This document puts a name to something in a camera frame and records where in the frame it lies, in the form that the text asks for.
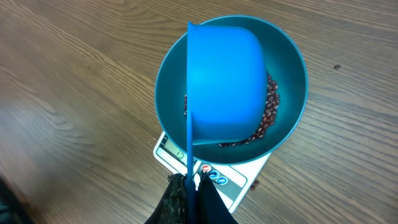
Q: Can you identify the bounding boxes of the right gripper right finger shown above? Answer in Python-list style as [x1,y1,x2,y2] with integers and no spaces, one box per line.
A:
[195,177,238,224]

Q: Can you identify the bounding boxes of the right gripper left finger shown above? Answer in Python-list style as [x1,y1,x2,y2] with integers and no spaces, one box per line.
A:
[145,174,187,224]

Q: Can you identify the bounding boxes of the blue plastic scoop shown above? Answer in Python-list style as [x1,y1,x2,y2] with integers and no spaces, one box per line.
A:
[185,22,267,221]

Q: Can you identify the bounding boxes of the white digital kitchen scale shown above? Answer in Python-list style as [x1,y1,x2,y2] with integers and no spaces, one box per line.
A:
[153,133,270,213]

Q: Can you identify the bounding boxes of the stray beans beside scale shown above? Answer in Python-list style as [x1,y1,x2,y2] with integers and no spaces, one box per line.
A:
[250,180,259,191]

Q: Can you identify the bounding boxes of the red beans in bowl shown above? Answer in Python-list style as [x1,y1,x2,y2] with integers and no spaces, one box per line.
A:
[184,73,279,147]

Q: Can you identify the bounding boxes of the teal bowl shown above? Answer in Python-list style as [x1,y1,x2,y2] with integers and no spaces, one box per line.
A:
[154,15,308,164]

